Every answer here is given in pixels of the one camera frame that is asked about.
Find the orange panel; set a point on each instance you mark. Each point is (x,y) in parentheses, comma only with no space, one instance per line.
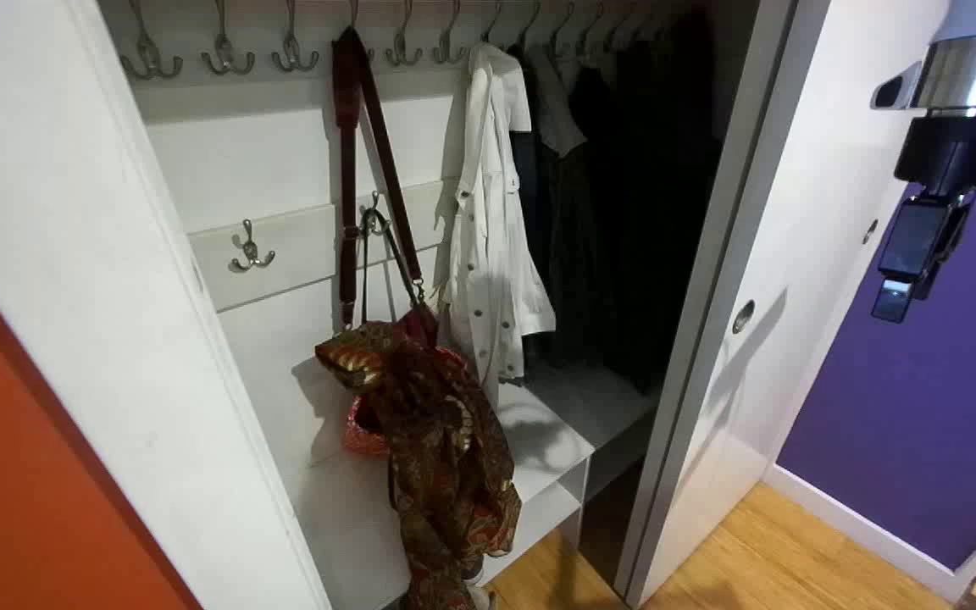
(15,487)

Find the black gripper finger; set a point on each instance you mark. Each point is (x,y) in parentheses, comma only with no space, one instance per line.
(917,240)

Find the white sliding door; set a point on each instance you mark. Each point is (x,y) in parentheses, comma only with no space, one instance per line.
(840,223)

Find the white hook rail board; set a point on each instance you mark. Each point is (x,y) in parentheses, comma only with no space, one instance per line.
(295,248)

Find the dark grey hanging garment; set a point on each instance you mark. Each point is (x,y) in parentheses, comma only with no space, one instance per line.
(551,114)

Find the white baseboard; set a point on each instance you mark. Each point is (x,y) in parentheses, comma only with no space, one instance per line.
(849,527)

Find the black hanging garment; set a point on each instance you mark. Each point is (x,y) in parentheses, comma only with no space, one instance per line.
(645,204)

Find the silver wall hook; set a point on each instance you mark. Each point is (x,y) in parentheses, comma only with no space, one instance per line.
(150,60)
(250,258)
(294,52)
(444,48)
(400,48)
(224,54)
(374,214)

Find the white closet side panel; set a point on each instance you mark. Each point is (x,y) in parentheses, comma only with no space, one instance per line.
(83,223)

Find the white hanging coat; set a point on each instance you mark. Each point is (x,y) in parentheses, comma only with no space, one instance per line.
(490,223)

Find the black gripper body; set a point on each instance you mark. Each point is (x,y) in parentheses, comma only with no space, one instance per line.
(963,150)

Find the patterned brown red fabric bag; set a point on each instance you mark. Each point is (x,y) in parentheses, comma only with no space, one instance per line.
(442,451)

